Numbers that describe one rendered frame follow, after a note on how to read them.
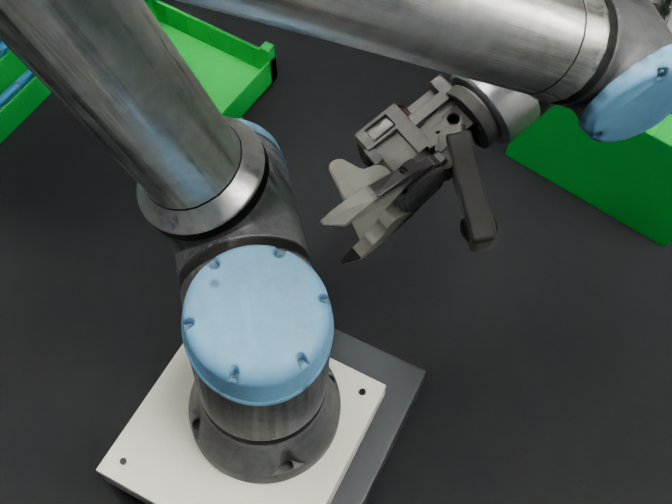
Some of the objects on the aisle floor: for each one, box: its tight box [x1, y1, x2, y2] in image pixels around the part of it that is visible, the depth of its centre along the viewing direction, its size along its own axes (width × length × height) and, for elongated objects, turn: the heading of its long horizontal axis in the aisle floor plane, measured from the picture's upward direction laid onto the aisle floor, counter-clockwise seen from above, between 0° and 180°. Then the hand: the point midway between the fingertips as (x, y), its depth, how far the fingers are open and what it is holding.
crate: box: [505, 105, 672, 248], centre depth 119 cm, size 8×30×20 cm, turn 51°
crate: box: [144, 0, 277, 119], centre depth 137 cm, size 30×20×8 cm
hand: (335, 252), depth 76 cm, fingers open, 14 cm apart
